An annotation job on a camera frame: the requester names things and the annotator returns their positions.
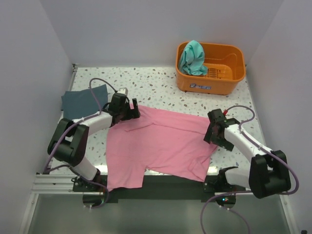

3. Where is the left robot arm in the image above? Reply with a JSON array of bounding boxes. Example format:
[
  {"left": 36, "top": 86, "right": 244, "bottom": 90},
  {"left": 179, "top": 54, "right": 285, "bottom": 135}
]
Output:
[{"left": 47, "top": 92, "right": 140, "bottom": 191}]

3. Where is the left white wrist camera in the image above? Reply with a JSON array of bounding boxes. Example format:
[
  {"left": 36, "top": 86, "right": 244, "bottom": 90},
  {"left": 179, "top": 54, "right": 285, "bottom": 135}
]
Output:
[{"left": 117, "top": 88, "right": 128, "bottom": 96}]

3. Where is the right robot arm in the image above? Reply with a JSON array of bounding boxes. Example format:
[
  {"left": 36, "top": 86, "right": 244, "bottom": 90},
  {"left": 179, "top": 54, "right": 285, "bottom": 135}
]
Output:
[{"left": 204, "top": 109, "right": 291, "bottom": 198}]

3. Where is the orange plastic basket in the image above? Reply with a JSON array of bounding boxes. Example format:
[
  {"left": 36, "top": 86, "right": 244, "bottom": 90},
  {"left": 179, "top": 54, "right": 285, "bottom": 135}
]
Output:
[{"left": 175, "top": 42, "right": 246, "bottom": 95}]

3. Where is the folded dark blue t-shirt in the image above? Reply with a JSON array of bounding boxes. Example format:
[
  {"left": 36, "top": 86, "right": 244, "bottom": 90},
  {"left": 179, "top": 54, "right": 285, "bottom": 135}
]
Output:
[{"left": 61, "top": 85, "right": 108, "bottom": 120}]

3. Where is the aluminium table frame rail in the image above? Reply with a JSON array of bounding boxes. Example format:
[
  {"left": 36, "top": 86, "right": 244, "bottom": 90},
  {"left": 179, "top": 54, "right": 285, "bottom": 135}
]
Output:
[{"left": 18, "top": 63, "right": 80, "bottom": 234}]

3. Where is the teal t-shirt in basket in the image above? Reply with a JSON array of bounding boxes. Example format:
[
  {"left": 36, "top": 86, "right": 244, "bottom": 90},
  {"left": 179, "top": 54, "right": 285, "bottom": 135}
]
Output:
[{"left": 178, "top": 40, "right": 208, "bottom": 76}]

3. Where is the pink t-shirt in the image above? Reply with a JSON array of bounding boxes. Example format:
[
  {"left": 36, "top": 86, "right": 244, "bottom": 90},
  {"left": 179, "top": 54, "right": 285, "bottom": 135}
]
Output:
[{"left": 106, "top": 106, "right": 217, "bottom": 191}]

